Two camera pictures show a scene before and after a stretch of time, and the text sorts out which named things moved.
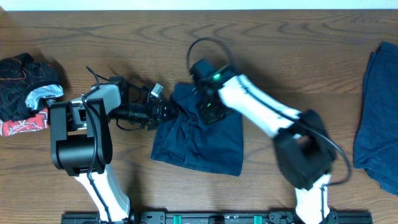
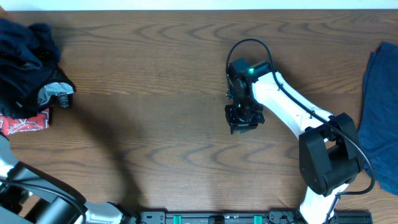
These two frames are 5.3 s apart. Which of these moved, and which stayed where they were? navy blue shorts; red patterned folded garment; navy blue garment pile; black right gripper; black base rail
Moved: black right gripper; navy blue shorts
Stayed: red patterned folded garment; black base rail; navy blue garment pile
